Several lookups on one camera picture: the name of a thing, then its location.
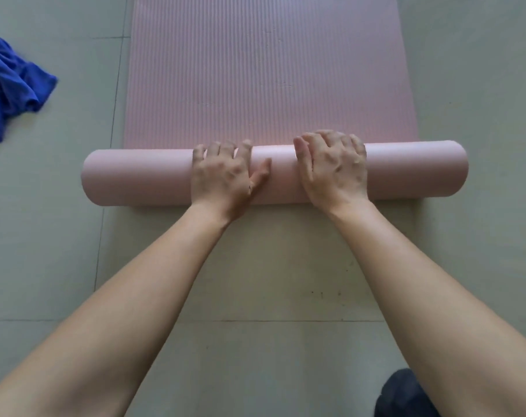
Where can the person's left hand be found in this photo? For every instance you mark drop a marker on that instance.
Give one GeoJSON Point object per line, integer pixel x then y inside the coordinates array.
{"type": "Point", "coordinates": [219, 182]}

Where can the person's right hand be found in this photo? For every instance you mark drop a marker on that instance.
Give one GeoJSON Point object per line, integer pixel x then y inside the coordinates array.
{"type": "Point", "coordinates": [332, 178]}

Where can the person's right little finger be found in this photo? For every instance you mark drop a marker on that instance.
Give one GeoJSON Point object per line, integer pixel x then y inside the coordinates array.
{"type": "Point", "coordinates": [358, 147]}

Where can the person's left little finger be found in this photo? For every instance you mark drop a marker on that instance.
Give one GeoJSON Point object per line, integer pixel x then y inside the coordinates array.
{"type": "Point", "coordinates": [198, 153]}

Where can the person's right thumb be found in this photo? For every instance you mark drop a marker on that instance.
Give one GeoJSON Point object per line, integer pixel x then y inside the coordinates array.
{"type": "Point", "coordinates": [302, 156]}

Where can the person's left middle finger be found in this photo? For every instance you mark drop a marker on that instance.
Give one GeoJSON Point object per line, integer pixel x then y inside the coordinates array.
{"type": "Point", "coordinates": [228, 149]}

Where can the person's left thumb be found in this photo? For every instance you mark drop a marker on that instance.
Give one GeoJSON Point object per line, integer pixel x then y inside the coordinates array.
{"type": "Point", "coordinates": [260, 174]}

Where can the person's right middle finger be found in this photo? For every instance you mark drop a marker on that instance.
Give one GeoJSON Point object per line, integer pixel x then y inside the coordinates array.
{"type": "Point", "coordinates": [328, 137]}

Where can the pink yoga mat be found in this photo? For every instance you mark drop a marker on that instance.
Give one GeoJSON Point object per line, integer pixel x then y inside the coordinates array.
{"type": "Point", "coordinates": [267, 65]}

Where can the person's left forearm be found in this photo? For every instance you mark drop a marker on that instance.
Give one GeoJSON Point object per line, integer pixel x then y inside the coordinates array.
{"type": "Point", "coordinates": [115, 308]}

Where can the person's right forearm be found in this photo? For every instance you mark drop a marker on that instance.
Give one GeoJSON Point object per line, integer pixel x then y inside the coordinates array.
{"type": "Point", "coordinates": [441, 308]}

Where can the blue cloth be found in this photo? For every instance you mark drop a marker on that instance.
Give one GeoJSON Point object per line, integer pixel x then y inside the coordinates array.
{"type": "Point", "coordinates": [10, 86]}

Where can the person's dark trouser leg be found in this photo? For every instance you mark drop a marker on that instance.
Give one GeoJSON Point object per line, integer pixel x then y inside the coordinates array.
{"type": "Point", "coordinates": [404, 395]}

